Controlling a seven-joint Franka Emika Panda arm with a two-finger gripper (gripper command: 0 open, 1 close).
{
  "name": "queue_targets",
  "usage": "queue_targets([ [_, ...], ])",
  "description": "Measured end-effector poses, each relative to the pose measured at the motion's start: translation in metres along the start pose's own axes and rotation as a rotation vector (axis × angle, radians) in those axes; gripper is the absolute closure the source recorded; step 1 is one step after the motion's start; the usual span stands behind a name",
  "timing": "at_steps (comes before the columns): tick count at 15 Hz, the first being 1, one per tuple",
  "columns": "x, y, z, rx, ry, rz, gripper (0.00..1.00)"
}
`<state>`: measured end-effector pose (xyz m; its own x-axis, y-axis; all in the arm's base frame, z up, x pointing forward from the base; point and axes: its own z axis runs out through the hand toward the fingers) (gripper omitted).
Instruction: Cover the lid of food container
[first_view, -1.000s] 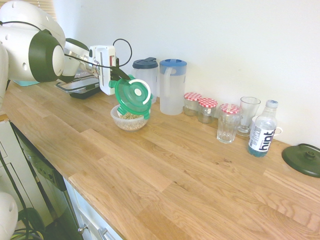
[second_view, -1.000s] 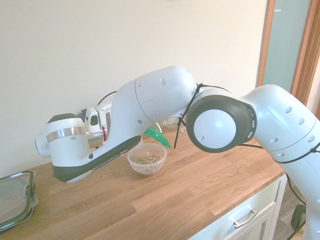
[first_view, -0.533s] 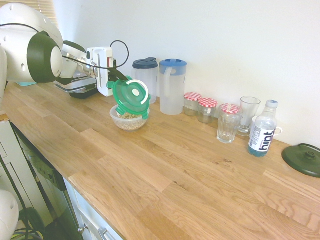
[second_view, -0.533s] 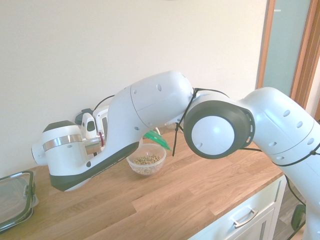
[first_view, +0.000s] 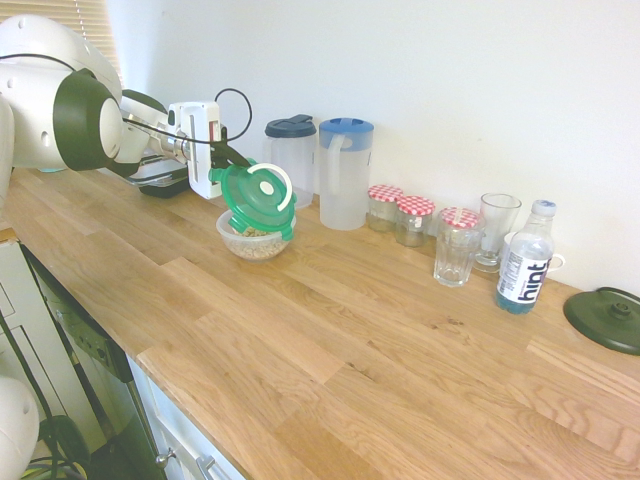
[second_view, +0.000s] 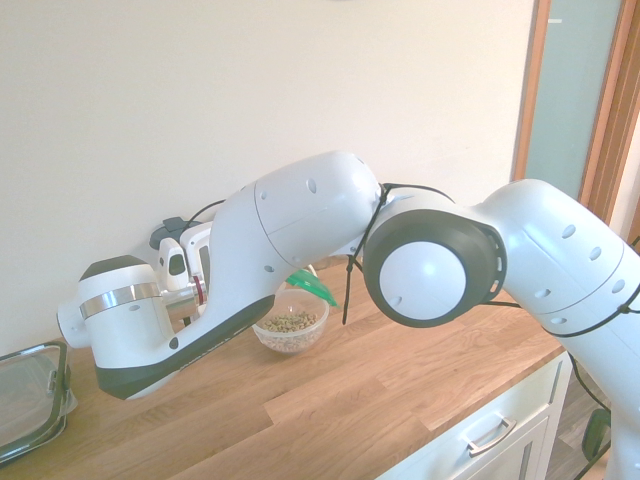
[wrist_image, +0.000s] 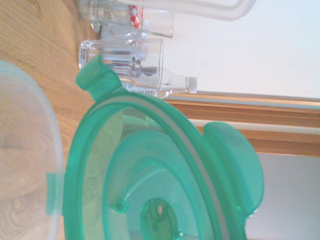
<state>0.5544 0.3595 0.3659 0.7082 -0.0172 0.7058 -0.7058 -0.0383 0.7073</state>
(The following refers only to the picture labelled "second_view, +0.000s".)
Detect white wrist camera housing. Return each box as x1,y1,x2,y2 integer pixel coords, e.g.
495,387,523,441
157,238,191,292

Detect clear round food container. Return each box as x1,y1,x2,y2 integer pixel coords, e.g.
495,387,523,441
251,288,332,357

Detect grey round wall socket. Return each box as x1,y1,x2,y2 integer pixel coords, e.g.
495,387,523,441
149,216,187,249

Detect ring cereal pieces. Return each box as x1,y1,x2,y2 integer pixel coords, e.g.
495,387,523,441
261,309,320,352

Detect wooden door frame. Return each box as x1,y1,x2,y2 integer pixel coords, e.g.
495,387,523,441
511,0,640,227

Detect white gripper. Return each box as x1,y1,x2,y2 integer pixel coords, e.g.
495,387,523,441
179,222,214,284

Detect frosted glass door panel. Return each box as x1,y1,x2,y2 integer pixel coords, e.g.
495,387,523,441
524,0,623,182

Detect white cabinet drawer with handle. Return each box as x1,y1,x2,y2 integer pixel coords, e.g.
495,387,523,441
373,349,574,480

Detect silver drawer handle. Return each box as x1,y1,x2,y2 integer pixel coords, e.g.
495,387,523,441
466,416,517,457

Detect green scoop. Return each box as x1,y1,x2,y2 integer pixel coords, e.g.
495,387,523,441
285,263,344,309

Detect rectangular glass container with lid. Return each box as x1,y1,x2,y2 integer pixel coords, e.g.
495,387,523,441
0,340,77,467

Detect green black wheel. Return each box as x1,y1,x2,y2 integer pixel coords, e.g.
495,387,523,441
581,408,613,464

